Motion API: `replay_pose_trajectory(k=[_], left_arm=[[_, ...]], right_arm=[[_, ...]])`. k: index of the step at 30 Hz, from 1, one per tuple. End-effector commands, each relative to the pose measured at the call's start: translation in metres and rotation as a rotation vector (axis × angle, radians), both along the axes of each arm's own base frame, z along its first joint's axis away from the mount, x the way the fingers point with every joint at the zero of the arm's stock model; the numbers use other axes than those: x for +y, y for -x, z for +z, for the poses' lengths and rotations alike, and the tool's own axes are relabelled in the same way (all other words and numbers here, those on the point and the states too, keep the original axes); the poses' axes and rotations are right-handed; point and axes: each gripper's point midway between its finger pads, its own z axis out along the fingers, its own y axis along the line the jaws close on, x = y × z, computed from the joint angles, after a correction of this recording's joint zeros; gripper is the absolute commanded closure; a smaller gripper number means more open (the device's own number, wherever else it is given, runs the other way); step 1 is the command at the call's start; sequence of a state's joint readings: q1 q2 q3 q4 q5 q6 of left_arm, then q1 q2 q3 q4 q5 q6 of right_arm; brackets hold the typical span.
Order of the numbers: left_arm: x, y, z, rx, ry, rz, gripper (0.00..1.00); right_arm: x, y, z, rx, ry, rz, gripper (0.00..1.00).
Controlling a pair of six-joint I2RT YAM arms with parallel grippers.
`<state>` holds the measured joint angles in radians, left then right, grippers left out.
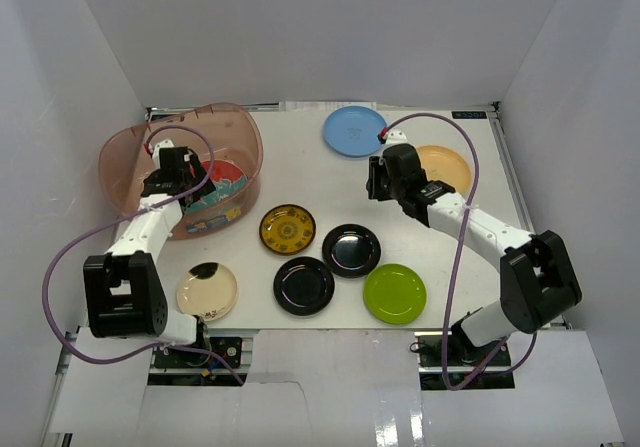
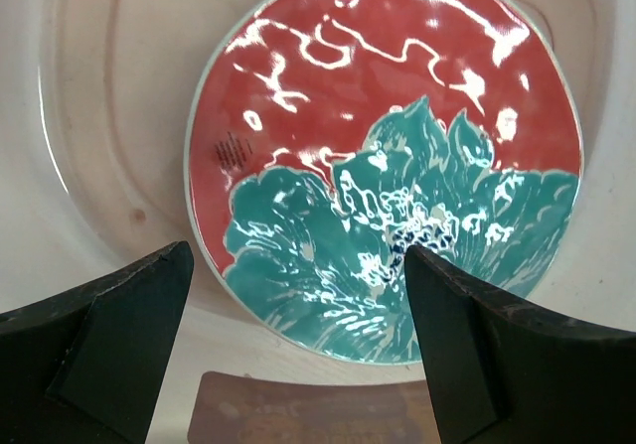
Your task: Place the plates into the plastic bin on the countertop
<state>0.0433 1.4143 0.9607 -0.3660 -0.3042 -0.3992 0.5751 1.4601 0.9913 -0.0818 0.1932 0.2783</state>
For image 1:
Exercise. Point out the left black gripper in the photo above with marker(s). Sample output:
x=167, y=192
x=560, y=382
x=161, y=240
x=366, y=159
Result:
x=163, y=185

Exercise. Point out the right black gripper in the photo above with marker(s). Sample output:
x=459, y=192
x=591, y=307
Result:
x=377, y=167

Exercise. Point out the red and teal flower plate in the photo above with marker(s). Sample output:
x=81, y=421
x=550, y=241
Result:
x=227, y=178

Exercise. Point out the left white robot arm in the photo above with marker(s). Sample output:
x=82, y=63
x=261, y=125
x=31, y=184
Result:
x=124, y=293

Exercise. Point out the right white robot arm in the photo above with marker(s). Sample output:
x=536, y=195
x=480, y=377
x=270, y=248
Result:
x=537, y=281

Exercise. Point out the pink translucent plastic bin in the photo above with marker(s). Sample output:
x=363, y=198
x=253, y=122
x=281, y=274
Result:
x=231, y=134

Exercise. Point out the peach orange plate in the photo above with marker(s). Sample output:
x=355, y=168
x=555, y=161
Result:
x=446, y=165

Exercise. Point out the light blue plate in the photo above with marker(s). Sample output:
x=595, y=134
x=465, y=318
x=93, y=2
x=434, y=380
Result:
x=353, y=131

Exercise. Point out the blue table label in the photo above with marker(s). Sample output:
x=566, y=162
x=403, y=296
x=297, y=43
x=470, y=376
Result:
x=469, y=115

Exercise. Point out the glossy black plate upper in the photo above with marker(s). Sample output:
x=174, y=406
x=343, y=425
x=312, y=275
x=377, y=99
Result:
x=351, y=251

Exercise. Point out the glossy black plate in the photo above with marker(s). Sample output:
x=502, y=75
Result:
x=303, y=286
x=351, y=251

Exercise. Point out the yellow patterned brown plate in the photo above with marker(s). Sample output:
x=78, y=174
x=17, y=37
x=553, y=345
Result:
x=287, y=229

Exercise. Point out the cream plate with ink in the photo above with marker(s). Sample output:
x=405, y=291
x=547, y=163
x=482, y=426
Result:
x=208, y=291

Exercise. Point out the papers at table back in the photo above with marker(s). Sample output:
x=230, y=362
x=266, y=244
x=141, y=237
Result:
x=292, y=106

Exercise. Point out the lime green plate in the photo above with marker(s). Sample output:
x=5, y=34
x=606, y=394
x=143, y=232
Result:
x=395, y=294

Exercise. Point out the glossy black plate lower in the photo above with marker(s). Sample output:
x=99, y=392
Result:
x=303, y=286

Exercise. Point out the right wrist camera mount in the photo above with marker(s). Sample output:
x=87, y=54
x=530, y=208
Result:
x=392, y=137

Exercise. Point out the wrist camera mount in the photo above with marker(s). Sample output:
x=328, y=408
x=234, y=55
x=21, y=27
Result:
x=392, y=137
x=153, y=150

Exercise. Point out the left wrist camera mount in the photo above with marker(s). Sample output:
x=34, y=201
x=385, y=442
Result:
x=153, y=150

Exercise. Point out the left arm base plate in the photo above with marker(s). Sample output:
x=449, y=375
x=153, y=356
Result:
x=174, y=365

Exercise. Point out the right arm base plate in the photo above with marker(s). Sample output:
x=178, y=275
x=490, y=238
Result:
x=461, y=361

